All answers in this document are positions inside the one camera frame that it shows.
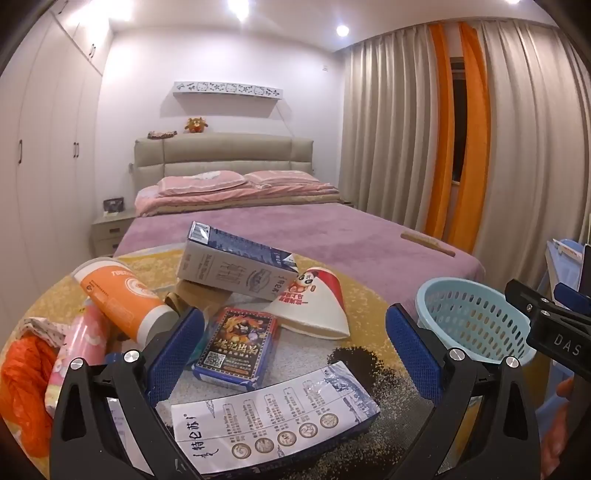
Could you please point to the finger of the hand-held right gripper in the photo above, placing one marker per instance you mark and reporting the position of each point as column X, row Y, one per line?
column 526, row 295
column 572, row 297

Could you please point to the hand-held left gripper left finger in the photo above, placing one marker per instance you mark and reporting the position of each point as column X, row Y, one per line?
column 178, row 350

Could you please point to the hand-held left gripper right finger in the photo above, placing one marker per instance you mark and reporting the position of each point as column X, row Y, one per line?
column 415, row 355

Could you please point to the dark playing card box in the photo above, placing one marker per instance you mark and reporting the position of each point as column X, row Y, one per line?
column 235, row 346

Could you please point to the light blue plastic basket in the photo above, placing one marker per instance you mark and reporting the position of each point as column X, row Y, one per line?
column 461, row 318

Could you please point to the orange white tube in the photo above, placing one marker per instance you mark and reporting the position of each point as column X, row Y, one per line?
column 120, row 295

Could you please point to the pink bottle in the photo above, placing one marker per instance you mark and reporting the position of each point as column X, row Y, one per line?
column 87, row 341

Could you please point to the blue white milk carton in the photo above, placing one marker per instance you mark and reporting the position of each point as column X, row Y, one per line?
column 231, row 263

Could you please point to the red white paper cup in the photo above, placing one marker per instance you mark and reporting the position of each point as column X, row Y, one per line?
column 318, row 304

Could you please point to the person's right hand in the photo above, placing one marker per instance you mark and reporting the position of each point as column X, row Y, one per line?
column 567, row 387

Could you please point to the light blue plastic table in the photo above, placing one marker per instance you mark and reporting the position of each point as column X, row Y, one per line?
column 563, row 272

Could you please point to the white book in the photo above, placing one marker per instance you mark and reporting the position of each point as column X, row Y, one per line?
column 570, row 249

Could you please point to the brown cardboard piece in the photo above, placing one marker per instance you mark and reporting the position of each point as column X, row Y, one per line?
column 198, row 295

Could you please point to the wooden brush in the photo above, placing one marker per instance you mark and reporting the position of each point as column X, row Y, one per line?
column 427, row 242

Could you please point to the white patterned cloth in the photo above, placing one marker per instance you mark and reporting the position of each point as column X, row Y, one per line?
column 46, row 330

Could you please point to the beige nightstand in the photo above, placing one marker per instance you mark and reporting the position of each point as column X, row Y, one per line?
column 111, row 233

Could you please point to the pink pillows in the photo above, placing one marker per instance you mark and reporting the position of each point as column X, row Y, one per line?
column 152, row 203

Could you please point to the beige curtain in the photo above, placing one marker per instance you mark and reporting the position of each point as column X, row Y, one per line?
column 388, row 138
column 531, row 138

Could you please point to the orange plastic bag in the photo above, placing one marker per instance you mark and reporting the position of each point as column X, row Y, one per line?
column 23, row 383

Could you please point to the orange curtain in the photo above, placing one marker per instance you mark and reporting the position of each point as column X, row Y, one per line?
column 475, row 138
column 438, row 138

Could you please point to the bed with purple cover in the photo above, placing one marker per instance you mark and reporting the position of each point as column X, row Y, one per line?
column 300, row 230

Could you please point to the pink pillow white print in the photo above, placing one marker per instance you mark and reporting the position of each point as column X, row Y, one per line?
column 198, row 181

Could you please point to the plain pink pillow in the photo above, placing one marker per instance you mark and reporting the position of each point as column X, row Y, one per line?
column 281, row 179

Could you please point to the beige upholstered headboard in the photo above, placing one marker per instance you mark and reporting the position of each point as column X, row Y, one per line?
column 231, row 152

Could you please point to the small patterned cloth item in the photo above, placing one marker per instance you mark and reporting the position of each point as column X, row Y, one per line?
column 161, row 134

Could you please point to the orange plush toy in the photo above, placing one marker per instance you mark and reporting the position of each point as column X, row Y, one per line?
column 195, row 125

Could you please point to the white wardrobe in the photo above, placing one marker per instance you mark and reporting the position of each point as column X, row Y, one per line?
column 46, row 161

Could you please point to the ceiling spotlight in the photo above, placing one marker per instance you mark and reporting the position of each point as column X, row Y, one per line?
column 342, row 30
column 238, row 4

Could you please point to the dark picture frame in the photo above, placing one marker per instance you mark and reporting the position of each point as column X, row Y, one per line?
column 114, row 205

